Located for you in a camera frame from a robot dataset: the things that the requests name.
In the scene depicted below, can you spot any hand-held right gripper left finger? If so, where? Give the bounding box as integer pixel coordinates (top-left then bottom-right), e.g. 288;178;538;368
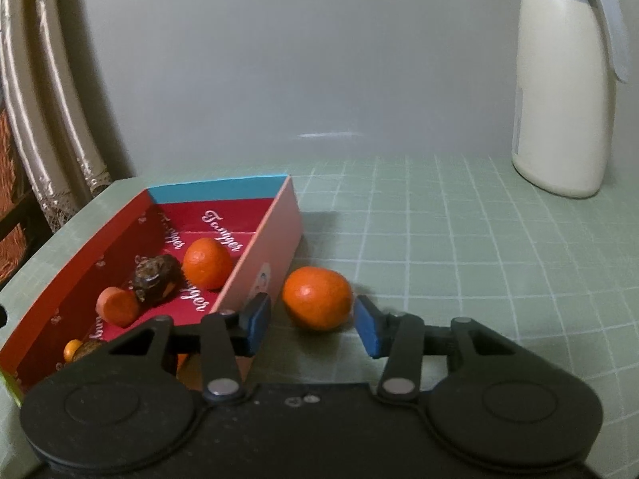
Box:
107;293;273;404

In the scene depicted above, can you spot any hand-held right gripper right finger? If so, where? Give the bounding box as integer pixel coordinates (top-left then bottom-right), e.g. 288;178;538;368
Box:
353;294;522;404

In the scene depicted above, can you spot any tangerine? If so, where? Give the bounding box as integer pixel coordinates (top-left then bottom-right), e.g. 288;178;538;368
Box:
183;238;234;291
282;266;353;333

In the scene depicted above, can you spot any colourful cardboard box red inside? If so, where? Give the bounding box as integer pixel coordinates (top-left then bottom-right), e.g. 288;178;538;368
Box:
0;174;303;407

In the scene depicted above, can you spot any dark water chestnut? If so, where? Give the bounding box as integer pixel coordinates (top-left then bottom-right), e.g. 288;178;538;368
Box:
131;254;183;305

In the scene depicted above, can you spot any carrot piece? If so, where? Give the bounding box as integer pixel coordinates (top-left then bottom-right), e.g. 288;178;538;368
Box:
97;287;140;327

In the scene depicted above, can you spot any green grid cutting mat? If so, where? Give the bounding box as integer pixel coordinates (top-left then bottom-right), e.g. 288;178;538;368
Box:
0;152;639;479

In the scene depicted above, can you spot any wooden chair with orange weave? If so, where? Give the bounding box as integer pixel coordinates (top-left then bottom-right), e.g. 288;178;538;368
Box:
0;105;51;285

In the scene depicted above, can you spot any cream jug with grey lid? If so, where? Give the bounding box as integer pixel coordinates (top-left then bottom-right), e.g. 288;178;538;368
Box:
510;0;631;198

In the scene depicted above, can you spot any beige satin curtain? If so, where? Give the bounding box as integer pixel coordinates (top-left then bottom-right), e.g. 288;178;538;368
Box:
0;0;113;233

